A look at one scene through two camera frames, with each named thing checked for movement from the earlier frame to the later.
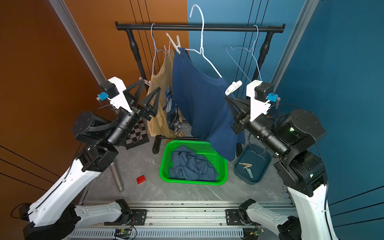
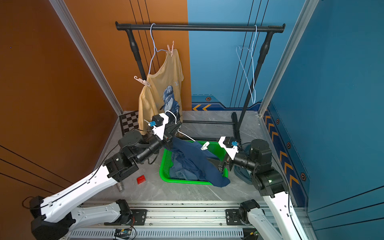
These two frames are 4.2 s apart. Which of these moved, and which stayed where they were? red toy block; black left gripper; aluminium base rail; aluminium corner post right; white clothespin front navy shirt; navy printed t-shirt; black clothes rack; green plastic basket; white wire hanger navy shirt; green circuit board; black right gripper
Moved: black left gripper; white wire hanger navy shirt; white clothespin front navy shirt; navy printed t-shirt; black right gripper
Stayed: black clothes rack; green plastic basket; aluminium corner post right; aluminium base rail; red toy block; green circuit board
